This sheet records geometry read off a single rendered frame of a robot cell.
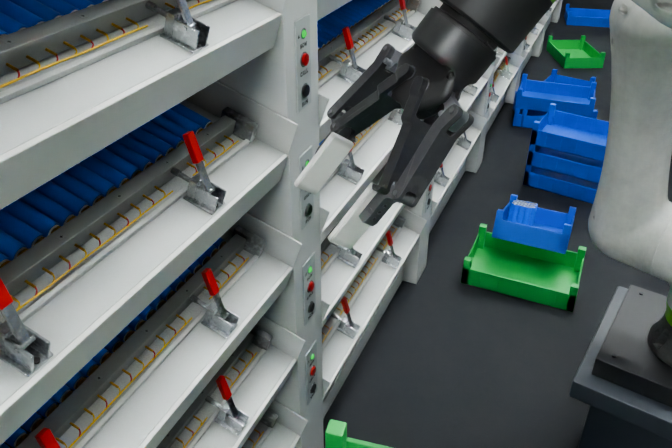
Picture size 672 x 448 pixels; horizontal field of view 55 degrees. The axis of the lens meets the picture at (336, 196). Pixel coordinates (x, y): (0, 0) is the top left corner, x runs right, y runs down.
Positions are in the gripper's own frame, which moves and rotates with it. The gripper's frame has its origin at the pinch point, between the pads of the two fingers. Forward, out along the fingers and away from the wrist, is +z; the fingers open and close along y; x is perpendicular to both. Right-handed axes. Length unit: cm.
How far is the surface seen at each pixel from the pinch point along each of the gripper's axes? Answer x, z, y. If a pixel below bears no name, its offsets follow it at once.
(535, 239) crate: -115, 9, 50
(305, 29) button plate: -2.7, -8.5, 26.8
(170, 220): 7.9, 14.5, 10.0
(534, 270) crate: -124, 17, 49
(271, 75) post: -0.9, -1.6, 24.4
